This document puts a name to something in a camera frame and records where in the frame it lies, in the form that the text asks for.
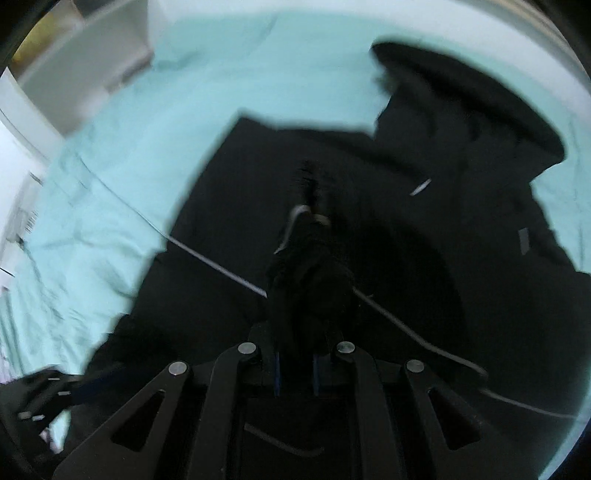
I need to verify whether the white bookshelf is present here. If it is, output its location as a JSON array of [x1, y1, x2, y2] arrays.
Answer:
[[9, 0, 155, 134]]

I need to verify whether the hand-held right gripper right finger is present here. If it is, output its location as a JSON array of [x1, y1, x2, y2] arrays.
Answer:
[[311, 330, 539, 480]]

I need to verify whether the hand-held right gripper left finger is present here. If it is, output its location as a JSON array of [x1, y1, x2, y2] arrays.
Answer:
[[51, 324, 282, 480]]

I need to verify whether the teal quilted blanket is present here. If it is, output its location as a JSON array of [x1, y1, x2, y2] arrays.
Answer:
[[0, 11, 589, 480]]

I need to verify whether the black jacket with reflective stripes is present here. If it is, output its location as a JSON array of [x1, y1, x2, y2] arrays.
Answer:
[[69, 41, 591, 480]]

